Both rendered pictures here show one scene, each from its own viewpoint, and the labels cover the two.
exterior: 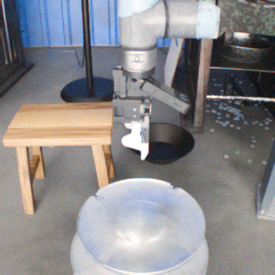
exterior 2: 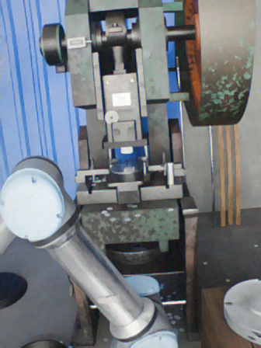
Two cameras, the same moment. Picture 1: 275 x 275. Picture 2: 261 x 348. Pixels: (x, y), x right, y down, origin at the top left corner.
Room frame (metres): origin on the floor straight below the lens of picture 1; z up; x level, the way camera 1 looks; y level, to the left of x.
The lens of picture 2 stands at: (0.02, -0.55, 1.21)
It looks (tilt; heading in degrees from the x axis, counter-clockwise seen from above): 16 degrees down; 359
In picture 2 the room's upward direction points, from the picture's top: 5 degrees counter-clockwise
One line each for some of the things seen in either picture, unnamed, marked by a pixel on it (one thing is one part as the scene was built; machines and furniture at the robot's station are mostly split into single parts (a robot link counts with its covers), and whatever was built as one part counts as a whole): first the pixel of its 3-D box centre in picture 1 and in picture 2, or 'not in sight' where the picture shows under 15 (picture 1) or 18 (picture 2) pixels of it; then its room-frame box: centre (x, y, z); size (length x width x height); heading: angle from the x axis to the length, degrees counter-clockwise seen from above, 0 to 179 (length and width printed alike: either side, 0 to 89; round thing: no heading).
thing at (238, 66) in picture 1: (240, 56); (136, 253); (1.65, -0.56, 0.31); 0.43 x 0.42 x 0.01; 86
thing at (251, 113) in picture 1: (241, 95); not in sight; (1.50, -0.55, 0.14); 0.59 x 0.10 x 0.05; 176
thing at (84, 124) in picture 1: (66, 159); not in sight; (0.90, 0.26, 0.16); 0.34 x 0.24 x 0.34; 92
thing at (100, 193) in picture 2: not in sight; (130, 183); (1.64, -0.56, 0.67); 0.45 x 0.30 x 0.06; 86
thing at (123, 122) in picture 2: not in sight; (122, 104); (1.60, -0.56, 1.04); 0.17 x 0.15 x 0.30; 176
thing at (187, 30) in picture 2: not in sight; (116, 37); (1.64, -0.56, 1.33); 0.66 x 0.18 x 0.18; 86
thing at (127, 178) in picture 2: not in sight; (127, 187); (1.46, -0.55, 0.72); 0.25 x 0.14 x 0.14; 176
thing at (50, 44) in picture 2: not in sight; (62, 48); (1.67, -0.31, 1.31); 0.22 x 0.12 x 0.22; 176
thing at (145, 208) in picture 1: (141, 220); not in sight; (0.49, -0.01, 0.30); 0.29 x 0.29 x 0.01
